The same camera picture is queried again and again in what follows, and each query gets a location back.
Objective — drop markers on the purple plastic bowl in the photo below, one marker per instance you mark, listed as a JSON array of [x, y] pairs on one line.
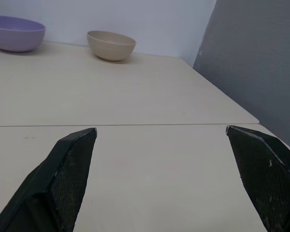
[[14, 33]]

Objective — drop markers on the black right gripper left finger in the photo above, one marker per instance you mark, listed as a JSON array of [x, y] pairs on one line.
[[62, 183]]

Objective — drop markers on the beige plastic bowl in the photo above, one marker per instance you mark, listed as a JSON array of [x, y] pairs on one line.
[[111, 46]]

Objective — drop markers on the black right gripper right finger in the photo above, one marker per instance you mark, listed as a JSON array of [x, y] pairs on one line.
[[265, 174]]

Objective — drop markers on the grey partition panel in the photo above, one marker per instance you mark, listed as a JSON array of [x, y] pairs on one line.
[[251, 60]]

